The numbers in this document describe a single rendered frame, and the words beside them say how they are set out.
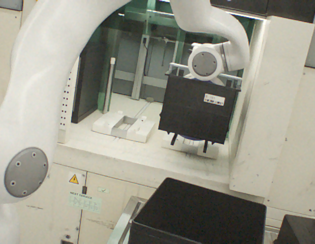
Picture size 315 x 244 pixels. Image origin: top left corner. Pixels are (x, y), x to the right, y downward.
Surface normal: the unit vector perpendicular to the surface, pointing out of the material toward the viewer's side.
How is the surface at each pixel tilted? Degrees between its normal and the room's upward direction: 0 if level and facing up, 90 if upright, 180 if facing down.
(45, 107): 65
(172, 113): 90
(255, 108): 90
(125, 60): 90
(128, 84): 90
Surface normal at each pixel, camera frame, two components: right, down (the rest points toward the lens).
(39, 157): 0.90, 0.03
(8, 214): 0.68, -0.71
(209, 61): -0.15, 0.22
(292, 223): 0.18, -0.95
